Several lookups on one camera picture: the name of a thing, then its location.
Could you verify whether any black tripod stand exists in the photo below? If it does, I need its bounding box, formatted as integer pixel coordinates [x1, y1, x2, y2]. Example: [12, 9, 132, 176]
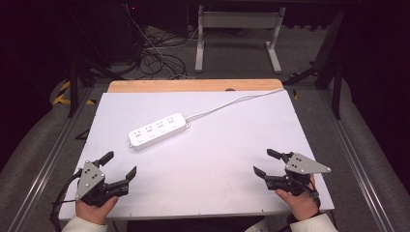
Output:
[282, 8, 345, 121]
[62, 6, 128, 119]

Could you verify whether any white power strip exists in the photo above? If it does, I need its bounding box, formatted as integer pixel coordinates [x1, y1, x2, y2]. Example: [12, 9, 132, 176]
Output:
[128, 112, 190, 152]

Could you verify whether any black floor cable bundle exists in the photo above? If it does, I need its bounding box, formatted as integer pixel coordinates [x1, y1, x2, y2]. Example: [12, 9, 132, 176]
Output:
[136, 27, 189, 80]

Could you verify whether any yellow black hazard tape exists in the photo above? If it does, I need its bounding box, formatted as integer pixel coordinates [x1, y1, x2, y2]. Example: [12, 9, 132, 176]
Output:
[52, 80, 98, 106]

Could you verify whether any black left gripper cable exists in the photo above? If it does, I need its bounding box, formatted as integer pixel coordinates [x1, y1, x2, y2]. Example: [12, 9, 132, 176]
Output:
[48, 168, 83, 232]

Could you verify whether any white table cover board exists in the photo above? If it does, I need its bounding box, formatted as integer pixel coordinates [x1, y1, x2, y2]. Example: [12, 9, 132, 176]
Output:
[58, 89, 336, 221]

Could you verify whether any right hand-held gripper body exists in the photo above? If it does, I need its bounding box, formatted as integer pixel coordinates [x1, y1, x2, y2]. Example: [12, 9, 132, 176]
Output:
[264, 152, 332, 197]

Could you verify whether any white floor cable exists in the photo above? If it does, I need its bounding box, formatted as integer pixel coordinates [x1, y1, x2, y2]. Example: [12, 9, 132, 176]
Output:
[123, 3, 189, 80]

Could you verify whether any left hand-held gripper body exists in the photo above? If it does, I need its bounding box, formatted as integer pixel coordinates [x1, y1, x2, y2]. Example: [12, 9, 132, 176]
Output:
[74, 159, 130, 208]

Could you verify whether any white metal stand frame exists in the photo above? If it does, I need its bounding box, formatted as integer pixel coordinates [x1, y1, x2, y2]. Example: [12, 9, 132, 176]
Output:
[194, 4, 287, 74]

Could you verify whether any person's right hand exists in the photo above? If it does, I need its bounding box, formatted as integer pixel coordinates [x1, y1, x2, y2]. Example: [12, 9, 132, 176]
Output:
[275, 175, 321, 222]

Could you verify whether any person's dark clothing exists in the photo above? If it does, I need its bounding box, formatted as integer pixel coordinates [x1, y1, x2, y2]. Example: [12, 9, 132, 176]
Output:
[126, 216, 266, 232]

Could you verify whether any person's left hand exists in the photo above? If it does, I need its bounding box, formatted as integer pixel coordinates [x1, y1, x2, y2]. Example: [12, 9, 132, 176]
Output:
[75, 196, 119, 225]

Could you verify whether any wooden table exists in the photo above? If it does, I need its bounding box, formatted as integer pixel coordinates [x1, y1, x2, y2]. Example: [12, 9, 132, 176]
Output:
[106, 78, 284, 94]

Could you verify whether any white power strip cable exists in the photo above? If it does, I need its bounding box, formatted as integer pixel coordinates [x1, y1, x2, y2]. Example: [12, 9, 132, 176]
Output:
[185, 87, 286, 123]

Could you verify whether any aluminium floor rail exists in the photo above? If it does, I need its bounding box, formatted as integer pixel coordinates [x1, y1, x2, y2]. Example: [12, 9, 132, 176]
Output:
[7, 86, 95, 232]
[317, 90, 390, 232]

